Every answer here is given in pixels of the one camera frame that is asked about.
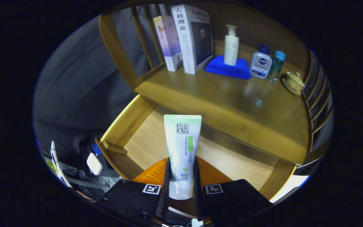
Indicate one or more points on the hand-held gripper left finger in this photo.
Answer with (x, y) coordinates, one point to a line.
(163, 201)

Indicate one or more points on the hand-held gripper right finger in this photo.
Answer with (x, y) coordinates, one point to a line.
(198, 201)

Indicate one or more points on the white green cleanser tube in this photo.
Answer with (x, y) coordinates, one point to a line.
(183, 151)

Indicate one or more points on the wooden drawer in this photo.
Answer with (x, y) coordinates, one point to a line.
(150, 142)

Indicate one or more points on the wooden countertop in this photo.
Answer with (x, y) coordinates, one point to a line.
(225, 104)

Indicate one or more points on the wooden cabinet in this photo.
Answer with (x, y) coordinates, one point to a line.
(118, 53)

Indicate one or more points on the white rounded device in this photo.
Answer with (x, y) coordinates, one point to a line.
(94, 164)

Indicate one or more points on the white side table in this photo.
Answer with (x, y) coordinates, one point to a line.
(290, 186)

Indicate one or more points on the thin white panel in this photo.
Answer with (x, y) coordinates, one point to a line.
(55, 164)

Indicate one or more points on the blue folded towel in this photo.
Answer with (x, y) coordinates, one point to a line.
(225, 68)

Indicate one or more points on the black backdrop cloth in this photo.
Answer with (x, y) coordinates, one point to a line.
(74, 88)

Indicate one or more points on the white bottle with blue cap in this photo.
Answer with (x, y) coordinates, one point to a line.
(260, 64)

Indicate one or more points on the beige lidded teacup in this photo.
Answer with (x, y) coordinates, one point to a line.
(294, 82)

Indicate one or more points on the teal bottle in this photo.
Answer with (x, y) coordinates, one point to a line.
(276, 64)

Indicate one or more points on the purple book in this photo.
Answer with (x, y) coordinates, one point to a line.
(170, 44)

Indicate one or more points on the white pump bottle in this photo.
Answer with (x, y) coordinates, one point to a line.
(231, 47)

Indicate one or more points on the thick white book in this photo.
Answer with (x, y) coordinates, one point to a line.
(191, 41)

